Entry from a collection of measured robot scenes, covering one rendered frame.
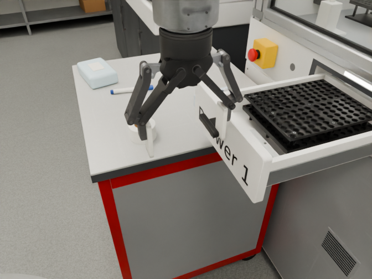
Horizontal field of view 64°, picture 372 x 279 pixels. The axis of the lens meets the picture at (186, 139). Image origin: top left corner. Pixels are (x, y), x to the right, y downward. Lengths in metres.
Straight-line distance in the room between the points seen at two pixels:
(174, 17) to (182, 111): 0.52
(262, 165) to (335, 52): 0.41
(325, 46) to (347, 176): 0.33
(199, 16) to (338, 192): 0.64
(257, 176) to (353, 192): 0.39
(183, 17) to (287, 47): 0.59
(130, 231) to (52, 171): 1.09
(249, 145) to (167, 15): 0.25
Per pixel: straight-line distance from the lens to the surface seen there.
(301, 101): 0.71
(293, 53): 0.92
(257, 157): 0.50
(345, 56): 0.79
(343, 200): 0.90
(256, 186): 0.53
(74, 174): 1.87
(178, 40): 0.41
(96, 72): 1.05
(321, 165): 0.63
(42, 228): 1.67
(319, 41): 0.84
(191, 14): 0.40
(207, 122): 0.58
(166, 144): 0.76
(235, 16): 1.47
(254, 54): 0.96
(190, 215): 0.96
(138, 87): 0.46
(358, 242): 0.92
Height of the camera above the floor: 1.24
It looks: 38 degrees down
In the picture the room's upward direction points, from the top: straight up
